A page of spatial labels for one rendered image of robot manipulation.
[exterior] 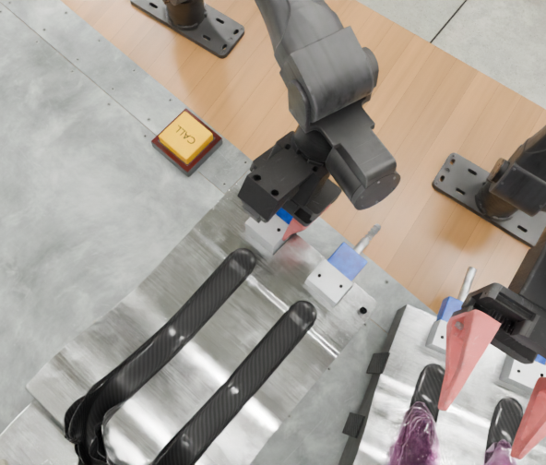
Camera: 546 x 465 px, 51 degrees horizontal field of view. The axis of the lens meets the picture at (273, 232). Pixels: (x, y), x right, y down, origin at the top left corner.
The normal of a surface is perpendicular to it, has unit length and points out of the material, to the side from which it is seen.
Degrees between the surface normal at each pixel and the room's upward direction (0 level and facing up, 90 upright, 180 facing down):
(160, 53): 0
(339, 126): 10
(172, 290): 2
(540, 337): 1
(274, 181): 28
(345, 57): 16
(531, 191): 60
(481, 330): 22
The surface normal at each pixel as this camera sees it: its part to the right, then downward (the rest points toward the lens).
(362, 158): -0.05, -0.43
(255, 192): -0.56, 0.50
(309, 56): 0.18, -0.04
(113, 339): 0.35, -0.58
